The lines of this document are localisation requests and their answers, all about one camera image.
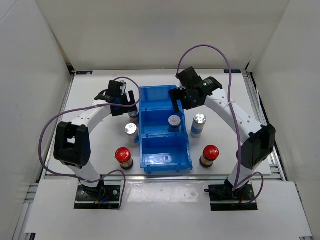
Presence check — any spice jar red label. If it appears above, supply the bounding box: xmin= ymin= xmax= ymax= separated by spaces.
xmin=128 ymin=111 xmax=140 ymax=125
xmin=168 ymin=115 xmax=181 ymax=132

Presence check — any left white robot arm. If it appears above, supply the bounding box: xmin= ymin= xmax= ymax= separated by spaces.
xmin=53 ymin=77 xmax=137 ymax=200

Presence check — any blue plastic bin rear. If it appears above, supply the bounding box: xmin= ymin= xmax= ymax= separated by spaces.
xmin=139 ymin=85 xmax=177 ymax=111

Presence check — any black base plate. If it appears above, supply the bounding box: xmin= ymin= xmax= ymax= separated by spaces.
xmin=204 ymin=184 xmax=258 ymax=212
xmin=73 ymin=185 xmax=122 ymax=210

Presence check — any silver cap bottle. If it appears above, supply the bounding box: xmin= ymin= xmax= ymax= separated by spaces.
xmin=190 ymin=113 xmax=207 ymax=138
xmin=124 ymin=123 xmax=140 ymax=147

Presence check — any blue plastic bin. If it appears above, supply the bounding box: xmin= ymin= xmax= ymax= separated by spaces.
xmin=140 ymin=135 xmax=193 ymax=175
xmin=139 ymin=85 xmax=177 ymax=111
xmin=139 ymin=108 xmax=188 ymax=139

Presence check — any red cap jar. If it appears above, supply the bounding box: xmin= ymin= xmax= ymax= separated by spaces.
xmin=199 ymin=145 xmax=220 ymax=168
xmin=114 ymin=147 xmax=134 ymax=170

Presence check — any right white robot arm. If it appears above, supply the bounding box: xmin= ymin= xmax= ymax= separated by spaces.
xmin=169 ymin=67 xmax=276 ymax=200

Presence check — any blue plastic bin middle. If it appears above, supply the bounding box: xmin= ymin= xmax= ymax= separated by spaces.
xmin=139 ymin=108 xmax=188 ymax=139

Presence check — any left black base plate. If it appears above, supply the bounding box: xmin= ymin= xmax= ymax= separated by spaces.
xmin=73 ymin=185 xmax=122 ymax=210

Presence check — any blue plastic bin front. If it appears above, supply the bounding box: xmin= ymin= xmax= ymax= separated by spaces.
xmin=140 ymin=135 xmax=193 ymax=175

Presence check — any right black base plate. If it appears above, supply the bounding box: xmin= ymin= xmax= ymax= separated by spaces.
xmin=204 ymin=184 xmax=258 ymax=212

